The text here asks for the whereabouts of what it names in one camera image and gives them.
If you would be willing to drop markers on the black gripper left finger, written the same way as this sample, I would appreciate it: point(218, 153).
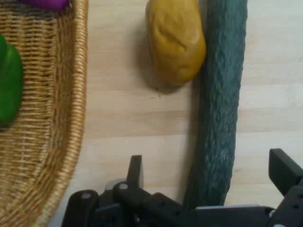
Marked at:
point(132, 189)

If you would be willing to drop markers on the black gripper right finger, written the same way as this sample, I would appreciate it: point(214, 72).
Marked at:
point(284, 172)

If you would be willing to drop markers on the dark green toy cucumber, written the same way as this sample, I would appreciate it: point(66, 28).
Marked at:
point(220, 106)

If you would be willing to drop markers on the woven wicker basket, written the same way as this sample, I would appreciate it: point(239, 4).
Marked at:
point(45, 113)

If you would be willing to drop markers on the yellow-brown toy potato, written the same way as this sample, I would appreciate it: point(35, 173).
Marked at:
point(175, 45)

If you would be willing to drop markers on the green toy bell pepper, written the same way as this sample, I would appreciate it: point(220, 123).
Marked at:
point(9, 82)

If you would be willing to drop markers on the purple toy eggplant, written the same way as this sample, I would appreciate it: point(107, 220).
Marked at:
point(45, 3)

